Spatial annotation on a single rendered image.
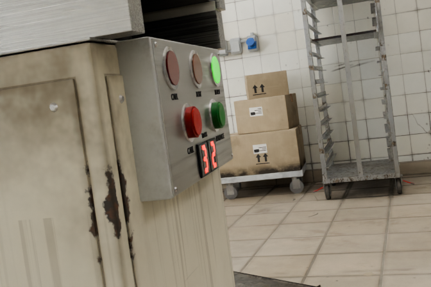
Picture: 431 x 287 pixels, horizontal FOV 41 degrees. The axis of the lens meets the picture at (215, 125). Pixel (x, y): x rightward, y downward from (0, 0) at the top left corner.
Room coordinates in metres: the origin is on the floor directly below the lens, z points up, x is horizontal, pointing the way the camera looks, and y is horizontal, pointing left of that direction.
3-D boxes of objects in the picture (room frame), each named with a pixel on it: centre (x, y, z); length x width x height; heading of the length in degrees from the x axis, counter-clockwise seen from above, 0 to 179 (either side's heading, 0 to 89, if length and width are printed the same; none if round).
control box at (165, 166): (0.60, 0.03, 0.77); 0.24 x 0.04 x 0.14; 165
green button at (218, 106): (0.65, 0.00, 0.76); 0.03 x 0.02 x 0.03; 165
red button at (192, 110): (0.55, 0.02, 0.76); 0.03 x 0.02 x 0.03; 165
